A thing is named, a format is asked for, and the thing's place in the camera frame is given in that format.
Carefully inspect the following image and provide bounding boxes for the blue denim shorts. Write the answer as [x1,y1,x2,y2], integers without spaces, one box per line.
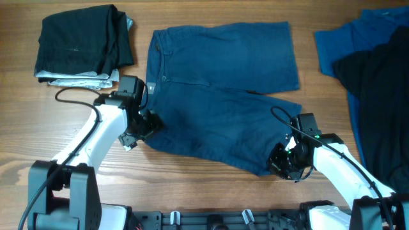
[146,22,302,176]

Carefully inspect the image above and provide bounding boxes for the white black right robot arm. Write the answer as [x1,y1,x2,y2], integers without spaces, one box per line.
[267,113,408,229]

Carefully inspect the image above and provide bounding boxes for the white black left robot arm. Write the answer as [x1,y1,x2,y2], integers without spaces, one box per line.
[18,75,162,229]

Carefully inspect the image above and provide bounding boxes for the grey folded garment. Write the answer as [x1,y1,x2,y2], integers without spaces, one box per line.
[34,15,134,91]

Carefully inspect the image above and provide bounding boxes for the black folded garment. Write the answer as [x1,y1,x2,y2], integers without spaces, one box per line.
[34,4,135,83]

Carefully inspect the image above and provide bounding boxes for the black t-shirt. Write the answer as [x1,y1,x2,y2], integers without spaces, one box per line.
[332,26,408,194]

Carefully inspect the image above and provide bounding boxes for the blue t-shirt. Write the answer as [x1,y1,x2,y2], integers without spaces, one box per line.
[314,5,409,167]

